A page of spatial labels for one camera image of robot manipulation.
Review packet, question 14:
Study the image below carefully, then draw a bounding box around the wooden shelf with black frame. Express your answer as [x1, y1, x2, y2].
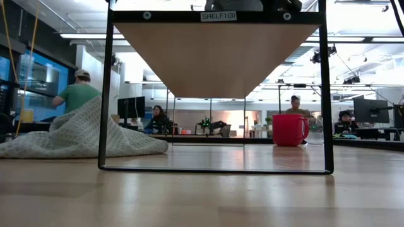
[97, 0, 335, 175]

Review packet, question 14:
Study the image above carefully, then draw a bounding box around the hanging yellow cable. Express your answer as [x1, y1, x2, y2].
[15, 0, 40, 138]
[1, 0, 20, 84]

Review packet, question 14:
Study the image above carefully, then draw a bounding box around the grey waffle cloth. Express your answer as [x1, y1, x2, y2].
[0, 95, 169, 160]

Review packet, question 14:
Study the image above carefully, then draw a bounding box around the person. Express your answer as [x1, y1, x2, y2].
[285, 95, 312, 118]
[52, 69, 102, 115]
[333, 109, 360, 135]
[145, 105, 173, 135]

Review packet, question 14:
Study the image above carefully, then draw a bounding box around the yellow container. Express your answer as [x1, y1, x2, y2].
[20, 108, 35, 124]

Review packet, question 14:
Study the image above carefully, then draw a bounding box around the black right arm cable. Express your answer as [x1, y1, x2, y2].
[390, 0, 404, 36]

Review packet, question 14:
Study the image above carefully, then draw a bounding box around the white shelf label sticker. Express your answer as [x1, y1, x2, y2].
[200, 11, 237, 22]

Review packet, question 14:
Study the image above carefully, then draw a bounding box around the black computer monitor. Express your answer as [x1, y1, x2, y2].
[353, 98, 391, 124]
[117, 96, 146, 120]
[393, 103, 404, 129]

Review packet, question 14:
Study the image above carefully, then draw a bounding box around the red mug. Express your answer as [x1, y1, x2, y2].
[271, 113, 310, 148]

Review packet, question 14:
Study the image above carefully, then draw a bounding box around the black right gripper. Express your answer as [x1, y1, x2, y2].
[263, 0, 303, 13]

